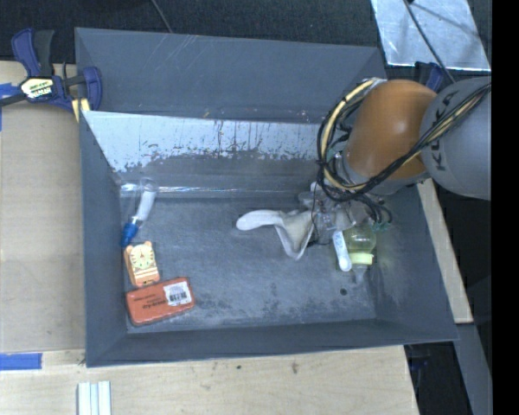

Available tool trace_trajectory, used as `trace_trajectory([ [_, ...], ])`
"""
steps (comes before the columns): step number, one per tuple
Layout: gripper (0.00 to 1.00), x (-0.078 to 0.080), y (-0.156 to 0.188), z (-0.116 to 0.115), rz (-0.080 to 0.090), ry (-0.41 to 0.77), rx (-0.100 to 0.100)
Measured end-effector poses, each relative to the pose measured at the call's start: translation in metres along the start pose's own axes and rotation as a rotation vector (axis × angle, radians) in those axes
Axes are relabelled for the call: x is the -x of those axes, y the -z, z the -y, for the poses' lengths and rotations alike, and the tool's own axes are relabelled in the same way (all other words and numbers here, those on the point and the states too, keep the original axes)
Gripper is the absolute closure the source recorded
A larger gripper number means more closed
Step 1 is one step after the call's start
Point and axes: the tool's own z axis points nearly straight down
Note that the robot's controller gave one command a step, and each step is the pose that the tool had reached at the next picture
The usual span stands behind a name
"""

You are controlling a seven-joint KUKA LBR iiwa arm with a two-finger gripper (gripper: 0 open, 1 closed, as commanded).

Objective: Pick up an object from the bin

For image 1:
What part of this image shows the yellow clear baby bottle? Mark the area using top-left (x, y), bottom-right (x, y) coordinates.
top-left (343, 225), bottom-right (379, 284)

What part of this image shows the small white tube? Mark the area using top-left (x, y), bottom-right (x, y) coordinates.
top-left (331, 230), bottom-right (353, 273)

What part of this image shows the beige cloth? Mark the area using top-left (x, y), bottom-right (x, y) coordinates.
top-left (273, 208), bottom-right (356, 262)

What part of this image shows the white rounded oblong piece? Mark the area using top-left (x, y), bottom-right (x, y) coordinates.
top-left (235, 208), bottom-right (287, 233)

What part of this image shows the grey metal bin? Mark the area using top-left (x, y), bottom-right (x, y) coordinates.
top-left (73, 26), bottom-right (461, 368)

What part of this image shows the clear tube with blue cap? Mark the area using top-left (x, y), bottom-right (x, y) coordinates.
top-left (119, 178), bottom-right (159, 248)

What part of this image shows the orange board eraser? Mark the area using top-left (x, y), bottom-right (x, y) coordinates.
top-left (125, 276), bottom-right (196, 328)

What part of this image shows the orange tiger toy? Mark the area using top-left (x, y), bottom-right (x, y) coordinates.
top-left (124, 239), bottom-right (162, 288)

